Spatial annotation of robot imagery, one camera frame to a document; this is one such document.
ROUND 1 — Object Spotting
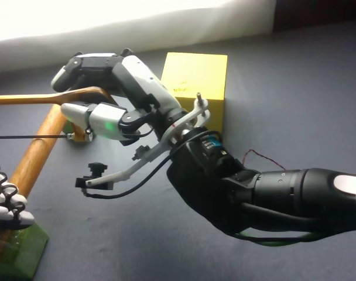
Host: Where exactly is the black camera cable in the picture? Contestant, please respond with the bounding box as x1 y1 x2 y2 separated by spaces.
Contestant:
81 130 224 200

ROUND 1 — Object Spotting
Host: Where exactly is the round wooden dowel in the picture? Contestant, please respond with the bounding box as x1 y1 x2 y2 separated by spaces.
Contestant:
0 104 68 260

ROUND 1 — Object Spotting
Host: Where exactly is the yellow hacksaw with black handle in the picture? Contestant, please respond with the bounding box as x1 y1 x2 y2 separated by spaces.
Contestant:
0 86 117 143

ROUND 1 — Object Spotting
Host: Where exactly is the yellow wooden block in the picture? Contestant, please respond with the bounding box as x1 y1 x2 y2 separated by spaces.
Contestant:
160 52 228 138

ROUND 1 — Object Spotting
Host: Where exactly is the grey table cloth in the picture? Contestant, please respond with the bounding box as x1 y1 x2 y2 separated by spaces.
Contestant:
0 20 356 281

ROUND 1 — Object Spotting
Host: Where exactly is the white backdrop sheet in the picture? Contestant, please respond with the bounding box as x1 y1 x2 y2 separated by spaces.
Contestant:
0 0 276 74

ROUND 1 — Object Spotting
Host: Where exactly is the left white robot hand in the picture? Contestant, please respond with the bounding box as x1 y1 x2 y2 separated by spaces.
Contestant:
0 160 35 231

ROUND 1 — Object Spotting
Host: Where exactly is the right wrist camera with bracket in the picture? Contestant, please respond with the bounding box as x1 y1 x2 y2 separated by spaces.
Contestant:
74 92 211 191

